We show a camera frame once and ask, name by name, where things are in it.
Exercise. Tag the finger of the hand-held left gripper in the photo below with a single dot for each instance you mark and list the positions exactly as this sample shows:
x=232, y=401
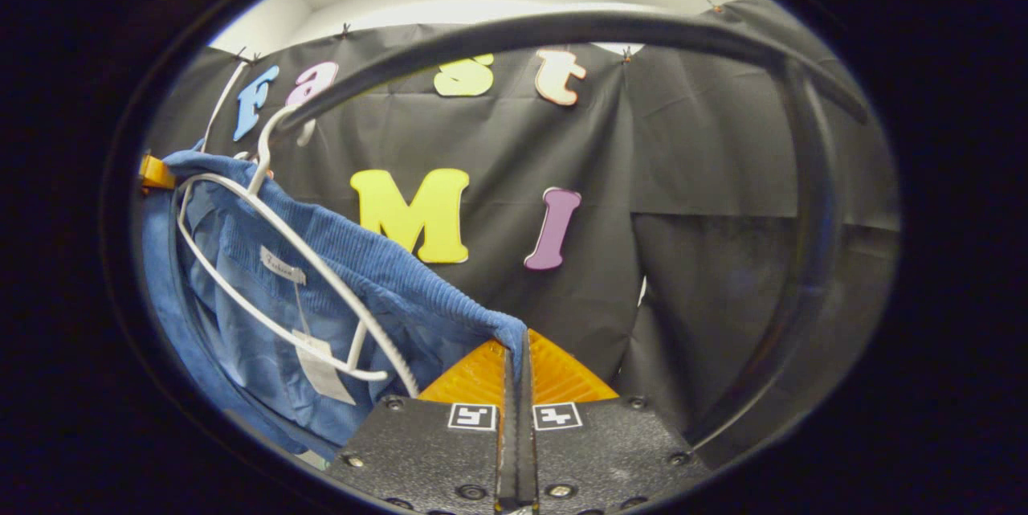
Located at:
x=157, y=173

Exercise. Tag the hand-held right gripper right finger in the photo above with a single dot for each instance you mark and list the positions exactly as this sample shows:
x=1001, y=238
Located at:
x=602, y=451

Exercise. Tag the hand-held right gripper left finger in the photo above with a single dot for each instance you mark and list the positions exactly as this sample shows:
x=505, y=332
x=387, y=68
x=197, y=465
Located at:
x=418, y=451

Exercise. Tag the white plastic clothes hanger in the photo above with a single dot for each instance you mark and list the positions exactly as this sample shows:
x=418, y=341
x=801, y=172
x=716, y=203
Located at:
x=365, y=374
x=223, y=105

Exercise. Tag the black clothes rack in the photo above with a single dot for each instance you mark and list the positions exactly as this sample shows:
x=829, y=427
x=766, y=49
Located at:
x=562, y=23

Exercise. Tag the black backdrop cloth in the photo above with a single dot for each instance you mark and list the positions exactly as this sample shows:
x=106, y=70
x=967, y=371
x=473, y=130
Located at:
x=707, y=177

